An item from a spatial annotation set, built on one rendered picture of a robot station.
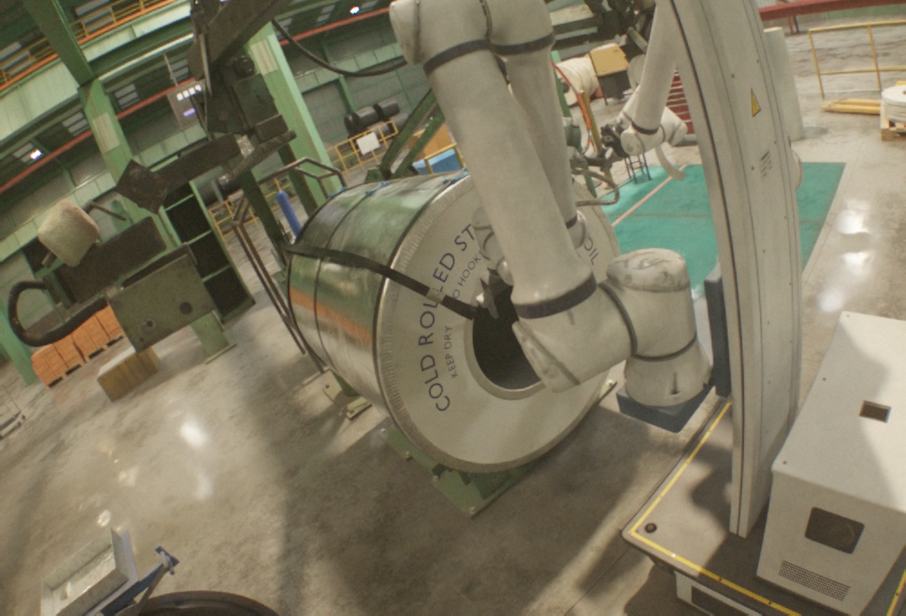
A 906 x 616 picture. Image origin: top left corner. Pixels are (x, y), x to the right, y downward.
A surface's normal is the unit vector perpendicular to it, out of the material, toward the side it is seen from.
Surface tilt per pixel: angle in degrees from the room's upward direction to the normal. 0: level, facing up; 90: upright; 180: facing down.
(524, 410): 90
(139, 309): 90
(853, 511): 90
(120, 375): 90
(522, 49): 108
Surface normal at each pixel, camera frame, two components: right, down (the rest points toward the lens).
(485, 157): -0.43, 0.36
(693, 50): -0.76, 0.50
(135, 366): 0.54, 0.11
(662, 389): -0.53, 0.15
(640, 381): -0.89, 0.13
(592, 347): 0.12, 0.15
